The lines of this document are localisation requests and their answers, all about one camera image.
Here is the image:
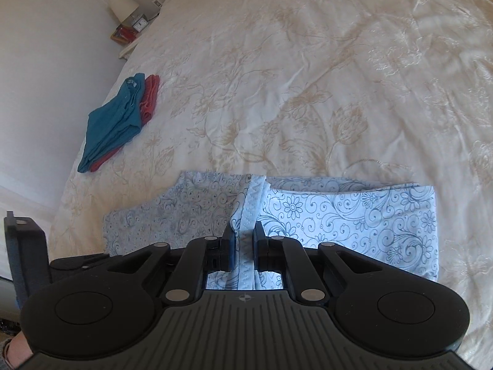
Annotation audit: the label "red folded cloth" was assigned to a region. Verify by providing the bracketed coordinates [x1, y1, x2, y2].
[89, 74, 161, 173]

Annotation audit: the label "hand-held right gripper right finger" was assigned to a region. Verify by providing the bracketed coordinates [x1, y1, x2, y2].
[252, 221, 386, 304]

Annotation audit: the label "white table lamp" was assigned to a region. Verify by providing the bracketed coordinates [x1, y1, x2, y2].
[109, 0, 140, 23]

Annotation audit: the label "light blue floral pants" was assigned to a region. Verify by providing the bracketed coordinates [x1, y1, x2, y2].
[102, 171, 440, 290]

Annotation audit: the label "person's left forearm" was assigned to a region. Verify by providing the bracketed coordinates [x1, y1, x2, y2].
[0, 335, 35, 370]

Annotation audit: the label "teal folded cloth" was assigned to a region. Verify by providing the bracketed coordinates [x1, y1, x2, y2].
[77, 72, 146, 174]

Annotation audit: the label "white nightstand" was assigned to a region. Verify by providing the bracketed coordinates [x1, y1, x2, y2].
[110, 27, 149, 61]

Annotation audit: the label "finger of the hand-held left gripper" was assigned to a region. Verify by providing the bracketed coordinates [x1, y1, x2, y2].
[49, 253, 112, 280]

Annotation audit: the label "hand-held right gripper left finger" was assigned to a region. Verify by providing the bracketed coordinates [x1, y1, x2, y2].
[108, 226, 236, 304]

